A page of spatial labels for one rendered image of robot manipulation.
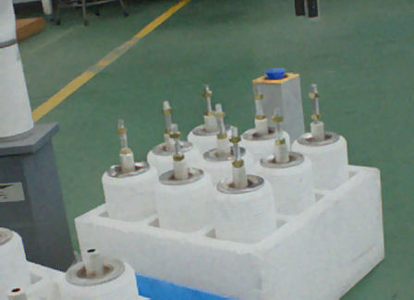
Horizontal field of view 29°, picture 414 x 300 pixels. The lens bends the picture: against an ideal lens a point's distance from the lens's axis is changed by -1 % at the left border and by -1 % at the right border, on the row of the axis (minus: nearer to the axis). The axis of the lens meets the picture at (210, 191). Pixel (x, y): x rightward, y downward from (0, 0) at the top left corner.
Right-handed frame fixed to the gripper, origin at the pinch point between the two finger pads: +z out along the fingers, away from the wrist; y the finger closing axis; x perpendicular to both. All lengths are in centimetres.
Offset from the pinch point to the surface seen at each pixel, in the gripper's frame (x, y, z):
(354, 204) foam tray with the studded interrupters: -3.4, -7.8, 32.8
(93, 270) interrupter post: 41, -40, 22
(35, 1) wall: 71, 544, 40
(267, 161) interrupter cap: 11.0, -7.9, 22.4
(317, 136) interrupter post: 0.4, -1.4, 21.6
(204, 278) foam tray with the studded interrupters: 25.1, -19.3, 35.7
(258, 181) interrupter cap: 14.6, -17.0, 22.4
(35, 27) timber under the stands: 67, 410, 44
